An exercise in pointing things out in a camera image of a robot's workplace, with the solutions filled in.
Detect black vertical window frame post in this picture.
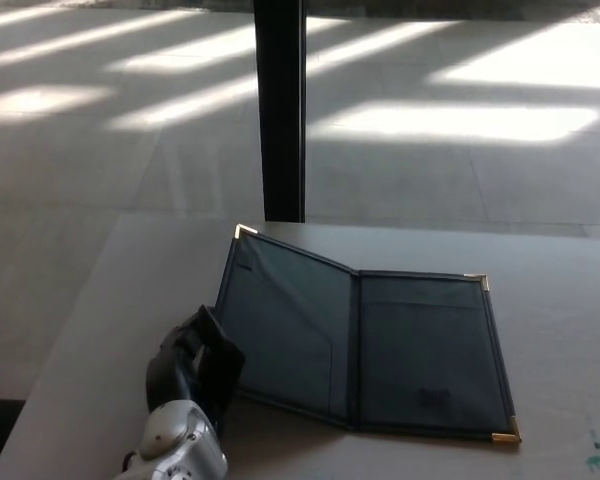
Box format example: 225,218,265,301
253,0,308,224

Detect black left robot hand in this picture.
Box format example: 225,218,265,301
143,303,246,434

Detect dark blue diary folder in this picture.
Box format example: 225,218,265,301
213,223,523,445

